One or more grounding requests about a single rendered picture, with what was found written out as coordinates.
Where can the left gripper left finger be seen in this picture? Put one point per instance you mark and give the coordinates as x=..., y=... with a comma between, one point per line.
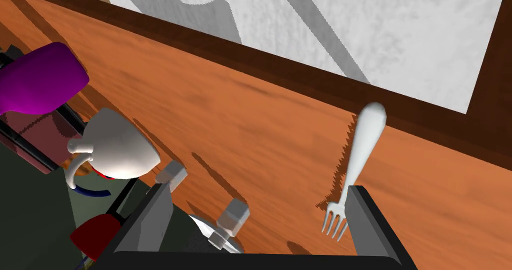
x=148, y=222

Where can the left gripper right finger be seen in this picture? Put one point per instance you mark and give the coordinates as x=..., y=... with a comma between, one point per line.
x=366, y=226

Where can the red rounded object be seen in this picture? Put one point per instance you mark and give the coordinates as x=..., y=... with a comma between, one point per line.
x=96, y=234

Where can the white cup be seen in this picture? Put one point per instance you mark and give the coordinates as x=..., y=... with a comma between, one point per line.
x=120, y=150

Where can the white fork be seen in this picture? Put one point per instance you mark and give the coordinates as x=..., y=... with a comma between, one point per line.
x=366, y=142

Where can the orange-brown wooden table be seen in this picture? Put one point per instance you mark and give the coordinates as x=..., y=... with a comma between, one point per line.
x=248, y=142

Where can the purple mug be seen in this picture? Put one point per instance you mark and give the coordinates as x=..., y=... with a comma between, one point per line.
x=40, y=78

